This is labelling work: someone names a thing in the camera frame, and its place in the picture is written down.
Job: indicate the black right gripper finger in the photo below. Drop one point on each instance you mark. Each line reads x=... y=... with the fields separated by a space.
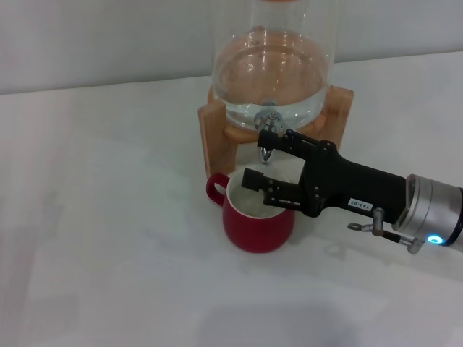
x=296 y=144
x=285 y=193

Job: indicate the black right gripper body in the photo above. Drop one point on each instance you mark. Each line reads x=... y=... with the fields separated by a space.
x=347 y=184

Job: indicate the red ceramic cup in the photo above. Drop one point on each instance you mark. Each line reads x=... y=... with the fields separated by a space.
x=253 y=235

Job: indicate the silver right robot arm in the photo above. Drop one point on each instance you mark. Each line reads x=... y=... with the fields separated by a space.
x=434 y=209

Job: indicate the chrome faucet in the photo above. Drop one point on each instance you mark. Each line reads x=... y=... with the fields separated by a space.
x=266 y=119

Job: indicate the wooden dispenser stand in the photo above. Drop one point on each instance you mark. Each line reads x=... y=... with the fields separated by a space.
x=213 y=137

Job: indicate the glass water dispenser jar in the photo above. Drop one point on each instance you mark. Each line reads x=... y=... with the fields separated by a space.
x=271 y=61

